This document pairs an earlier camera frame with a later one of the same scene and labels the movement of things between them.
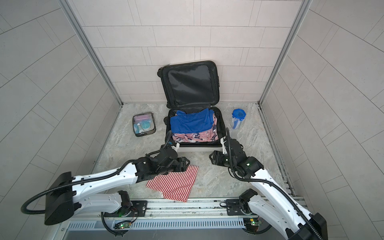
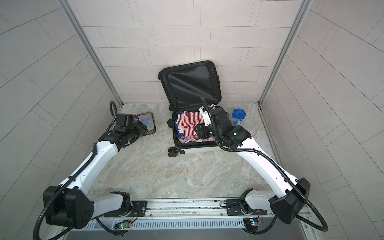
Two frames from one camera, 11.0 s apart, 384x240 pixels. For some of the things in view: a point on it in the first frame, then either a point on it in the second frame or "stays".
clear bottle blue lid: [238, 117] stays
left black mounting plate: [138, 208] stays
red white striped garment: [175, 185] → [187, 121]
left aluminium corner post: [75, 23] stays
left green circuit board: [124, 225] stays
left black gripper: [182, 163] → [141, 127]
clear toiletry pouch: [143, 124] stays
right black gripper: [217, 156] → [201, 131]
